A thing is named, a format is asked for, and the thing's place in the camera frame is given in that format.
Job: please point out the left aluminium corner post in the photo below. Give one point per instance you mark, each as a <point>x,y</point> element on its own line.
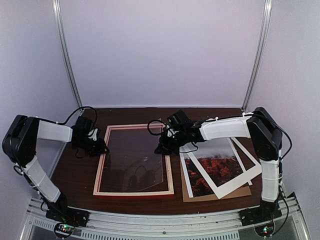
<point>56,4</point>

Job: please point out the clear acrylic sheet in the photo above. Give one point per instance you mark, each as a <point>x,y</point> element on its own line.
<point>131,165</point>

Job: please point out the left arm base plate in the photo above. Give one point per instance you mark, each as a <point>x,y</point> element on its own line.
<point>72,216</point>

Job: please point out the aluminium corner post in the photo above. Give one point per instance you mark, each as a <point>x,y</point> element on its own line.
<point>262,40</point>
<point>56,4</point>

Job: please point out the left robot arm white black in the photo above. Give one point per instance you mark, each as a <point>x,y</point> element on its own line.
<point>20,143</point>

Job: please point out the red forest photo print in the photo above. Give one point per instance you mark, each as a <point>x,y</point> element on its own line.
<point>219,160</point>

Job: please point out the right aluminium corner post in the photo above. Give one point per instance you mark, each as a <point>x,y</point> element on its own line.
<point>262,40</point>

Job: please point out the red wooden picture frame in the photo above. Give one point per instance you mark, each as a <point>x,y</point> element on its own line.
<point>154,129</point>

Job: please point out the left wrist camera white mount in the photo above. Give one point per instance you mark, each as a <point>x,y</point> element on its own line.
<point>94,134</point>

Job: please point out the aluminium front rail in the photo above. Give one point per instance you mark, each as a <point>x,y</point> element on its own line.
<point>223,225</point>

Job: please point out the white photo mat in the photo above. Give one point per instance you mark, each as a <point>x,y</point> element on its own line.
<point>252,169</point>

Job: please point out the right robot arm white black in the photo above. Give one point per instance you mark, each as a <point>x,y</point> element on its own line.
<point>266,137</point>

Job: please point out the right round led board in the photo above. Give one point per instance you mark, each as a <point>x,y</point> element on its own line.
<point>265,230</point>

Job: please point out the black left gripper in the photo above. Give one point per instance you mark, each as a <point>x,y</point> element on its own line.
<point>100,150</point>

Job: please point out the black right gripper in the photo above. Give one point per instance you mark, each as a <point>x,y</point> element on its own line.
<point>163,148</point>

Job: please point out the round led board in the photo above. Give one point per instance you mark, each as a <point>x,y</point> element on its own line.
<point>265,230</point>
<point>63,230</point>

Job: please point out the left round led board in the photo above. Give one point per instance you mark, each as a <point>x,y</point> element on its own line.
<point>63,230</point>

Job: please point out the brown backing board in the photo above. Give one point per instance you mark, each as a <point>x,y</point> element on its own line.
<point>240,193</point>

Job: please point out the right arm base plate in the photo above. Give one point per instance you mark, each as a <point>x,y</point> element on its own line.
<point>256,215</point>

